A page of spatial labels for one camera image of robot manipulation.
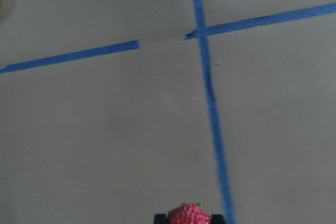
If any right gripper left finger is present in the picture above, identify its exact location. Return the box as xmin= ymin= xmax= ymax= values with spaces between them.
xmin=153 ymin=214 xmax=167 ymax=224

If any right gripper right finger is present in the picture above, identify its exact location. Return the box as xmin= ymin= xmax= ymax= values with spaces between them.
xmin=211 ymin=214 xmax=226 ymax=224

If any red strawberry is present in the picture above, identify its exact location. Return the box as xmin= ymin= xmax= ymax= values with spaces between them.
xmin=167 ymin=202 xmax=212 ymax=224

